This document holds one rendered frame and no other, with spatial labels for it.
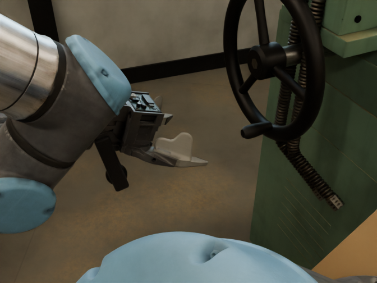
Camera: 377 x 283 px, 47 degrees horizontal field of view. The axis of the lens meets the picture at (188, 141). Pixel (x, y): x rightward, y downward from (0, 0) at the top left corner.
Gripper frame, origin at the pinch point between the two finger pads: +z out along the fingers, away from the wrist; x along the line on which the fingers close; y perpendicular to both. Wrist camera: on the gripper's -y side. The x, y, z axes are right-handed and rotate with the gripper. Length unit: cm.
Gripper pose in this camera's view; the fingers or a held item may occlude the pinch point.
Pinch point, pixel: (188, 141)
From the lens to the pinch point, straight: 77.4
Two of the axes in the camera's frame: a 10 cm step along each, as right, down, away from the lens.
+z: 8.5, 0.3, 5.2
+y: 3.1, -8.3, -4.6
